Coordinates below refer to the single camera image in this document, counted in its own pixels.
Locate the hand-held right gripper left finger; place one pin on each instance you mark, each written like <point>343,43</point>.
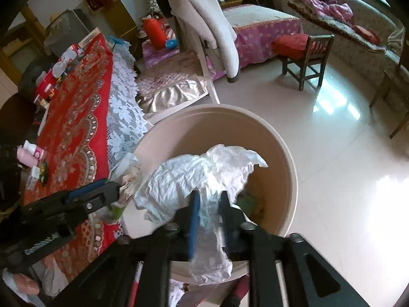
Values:
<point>194,227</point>

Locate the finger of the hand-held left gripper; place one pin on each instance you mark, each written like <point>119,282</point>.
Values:
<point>86,190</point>
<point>105,196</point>

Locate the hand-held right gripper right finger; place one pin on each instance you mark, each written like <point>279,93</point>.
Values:
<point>226,227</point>

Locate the green plastic bag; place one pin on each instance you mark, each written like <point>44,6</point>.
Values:
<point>250,203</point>

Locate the white tissue paper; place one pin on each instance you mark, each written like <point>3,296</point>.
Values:
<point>179,179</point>

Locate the beige round bin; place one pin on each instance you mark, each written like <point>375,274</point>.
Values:
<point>223,128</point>

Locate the person's left hand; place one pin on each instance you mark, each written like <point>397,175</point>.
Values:
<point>20,286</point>

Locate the white packet colourful print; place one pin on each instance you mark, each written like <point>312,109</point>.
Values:
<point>40,171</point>

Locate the red black cylinder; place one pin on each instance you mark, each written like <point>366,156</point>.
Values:
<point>238,291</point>

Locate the white pill bottle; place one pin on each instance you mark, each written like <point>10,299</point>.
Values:
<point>34,149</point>

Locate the pink bottle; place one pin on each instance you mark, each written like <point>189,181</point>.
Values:
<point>23,157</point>

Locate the red patterned tablecloth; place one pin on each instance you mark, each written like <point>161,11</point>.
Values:
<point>76,118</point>

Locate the white lace cloth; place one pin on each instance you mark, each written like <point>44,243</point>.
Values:
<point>123,108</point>

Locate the quilted chair cushion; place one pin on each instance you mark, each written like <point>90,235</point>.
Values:
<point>166,86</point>

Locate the white plastic bag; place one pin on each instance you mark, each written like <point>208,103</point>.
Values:
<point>65,64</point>

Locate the cardboard box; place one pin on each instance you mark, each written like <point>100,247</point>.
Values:
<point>91,36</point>

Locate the white chair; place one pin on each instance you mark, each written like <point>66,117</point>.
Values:
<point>206,70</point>

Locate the small wooden chair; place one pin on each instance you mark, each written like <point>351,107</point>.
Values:
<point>306,67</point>

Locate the red seat cushion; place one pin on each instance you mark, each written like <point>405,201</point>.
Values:
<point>294,46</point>

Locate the bed with pink cover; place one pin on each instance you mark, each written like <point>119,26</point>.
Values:
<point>262,28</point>

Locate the white fleece coat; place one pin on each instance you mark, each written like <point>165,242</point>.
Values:
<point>204,16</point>

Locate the wooden side table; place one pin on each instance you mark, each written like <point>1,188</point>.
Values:
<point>391,83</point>

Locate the red sofa pillow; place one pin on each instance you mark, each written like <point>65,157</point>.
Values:
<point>366,34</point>

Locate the pink blanket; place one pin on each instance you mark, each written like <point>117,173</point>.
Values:
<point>322,4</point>

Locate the patterned sofa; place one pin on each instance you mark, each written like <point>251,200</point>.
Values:
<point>380,16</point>

